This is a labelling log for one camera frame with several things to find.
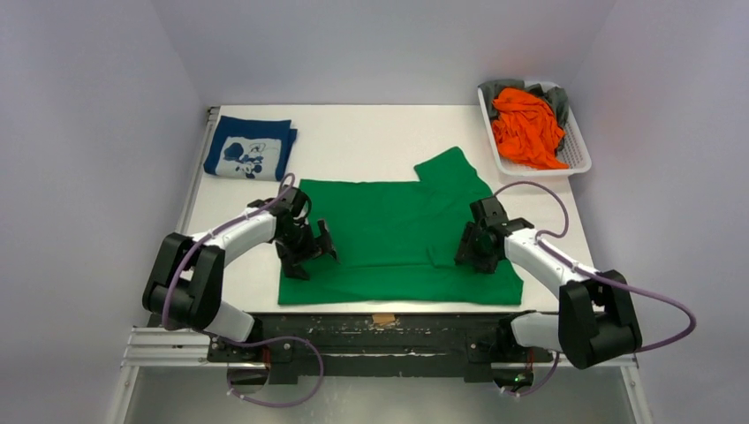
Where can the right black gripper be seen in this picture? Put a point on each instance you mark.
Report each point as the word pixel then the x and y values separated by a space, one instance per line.
pixel 479 252

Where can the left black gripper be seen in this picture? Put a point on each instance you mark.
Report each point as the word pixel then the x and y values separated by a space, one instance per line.
pixel 314 247

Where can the green t shirt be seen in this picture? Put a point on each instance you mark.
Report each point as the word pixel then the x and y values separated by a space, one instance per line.
pixel 396 241

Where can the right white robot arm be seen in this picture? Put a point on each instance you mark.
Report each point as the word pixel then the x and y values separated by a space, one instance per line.
pixel 595 321

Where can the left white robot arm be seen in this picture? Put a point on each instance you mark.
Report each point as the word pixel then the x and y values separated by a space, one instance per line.
pixel 185 285

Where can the brown tape piece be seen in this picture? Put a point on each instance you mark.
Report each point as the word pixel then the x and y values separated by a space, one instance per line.
pixel 383 320

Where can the folded blue t shirt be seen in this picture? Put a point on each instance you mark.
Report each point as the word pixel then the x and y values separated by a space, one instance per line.
pixel 250 149

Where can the orange t shirt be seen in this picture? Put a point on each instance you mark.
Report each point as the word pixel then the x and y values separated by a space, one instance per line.
pixel 526 130

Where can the white plastic basket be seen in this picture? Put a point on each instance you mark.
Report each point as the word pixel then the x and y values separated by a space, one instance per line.
pixel 573 151

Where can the grey t shirt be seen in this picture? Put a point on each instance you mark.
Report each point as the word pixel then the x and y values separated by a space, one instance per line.
pixel 526 122

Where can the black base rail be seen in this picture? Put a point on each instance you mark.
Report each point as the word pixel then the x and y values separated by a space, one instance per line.
pixel 418 345

